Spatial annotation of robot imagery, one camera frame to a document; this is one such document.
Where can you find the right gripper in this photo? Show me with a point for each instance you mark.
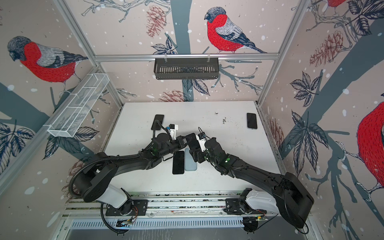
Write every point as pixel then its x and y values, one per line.
pixel 198 153

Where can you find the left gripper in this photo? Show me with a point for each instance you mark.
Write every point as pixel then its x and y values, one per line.
pixel 181 143

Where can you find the black phone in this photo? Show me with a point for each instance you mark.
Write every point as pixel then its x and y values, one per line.
pixel 157 122
pixel 252 121
pixel 193 143

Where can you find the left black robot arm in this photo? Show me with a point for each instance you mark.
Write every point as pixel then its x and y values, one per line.
pixel 93 181

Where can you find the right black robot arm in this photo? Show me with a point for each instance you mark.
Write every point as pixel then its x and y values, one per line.
pixel 293 200

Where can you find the black hanging basket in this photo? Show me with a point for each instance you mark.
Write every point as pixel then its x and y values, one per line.
pixel 186 69

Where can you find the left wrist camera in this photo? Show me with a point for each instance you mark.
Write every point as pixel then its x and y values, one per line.
pixel 172 129

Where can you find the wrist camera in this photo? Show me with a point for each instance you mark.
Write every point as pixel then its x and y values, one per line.
pixel 172 129
pixel 202 139

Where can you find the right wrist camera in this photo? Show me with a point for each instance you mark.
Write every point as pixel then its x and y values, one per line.
pixel 202 139

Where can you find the aluminium mounting rail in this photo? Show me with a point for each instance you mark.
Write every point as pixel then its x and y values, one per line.
pixel 204 203

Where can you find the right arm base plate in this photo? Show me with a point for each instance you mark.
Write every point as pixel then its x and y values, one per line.
pixel 237 207

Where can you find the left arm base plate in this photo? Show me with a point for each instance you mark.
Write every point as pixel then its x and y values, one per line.
pixel 132 208

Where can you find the white wire mesh basket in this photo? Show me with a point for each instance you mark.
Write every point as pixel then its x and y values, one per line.
pixel 81 102

